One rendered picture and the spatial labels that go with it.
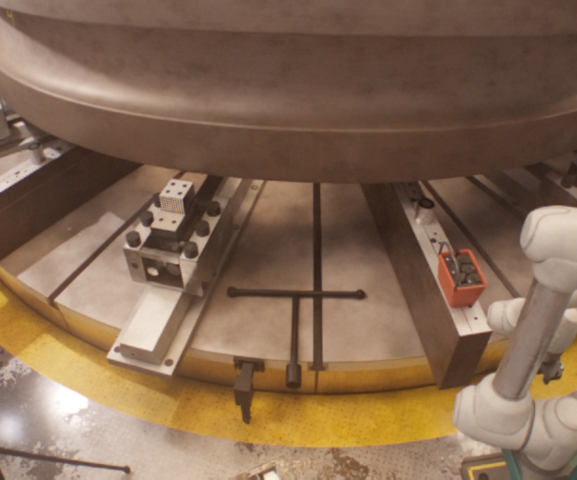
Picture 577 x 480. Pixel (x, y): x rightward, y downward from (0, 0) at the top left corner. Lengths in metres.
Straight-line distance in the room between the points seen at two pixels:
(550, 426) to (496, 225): 1.77
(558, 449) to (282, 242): 1.78
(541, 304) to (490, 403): 0.34
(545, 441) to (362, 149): 1.31
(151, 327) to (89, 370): 0.63
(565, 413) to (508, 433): 0.16
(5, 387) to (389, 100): 2.30
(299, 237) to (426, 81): 1.08
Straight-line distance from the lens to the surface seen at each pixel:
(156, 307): 2.39
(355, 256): 2.77
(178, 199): 2.31
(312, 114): 2.23
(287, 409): 2.57
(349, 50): 2.18
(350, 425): 2.55
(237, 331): 2.44
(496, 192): 3.32
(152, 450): 2.54
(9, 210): 3.03
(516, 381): 1.47
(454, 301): 2.08
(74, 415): 2.73
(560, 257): 1.22
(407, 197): 2.57
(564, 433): 1.59
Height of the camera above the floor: 2.24
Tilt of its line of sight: 43 degrees down
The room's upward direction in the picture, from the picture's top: straight up
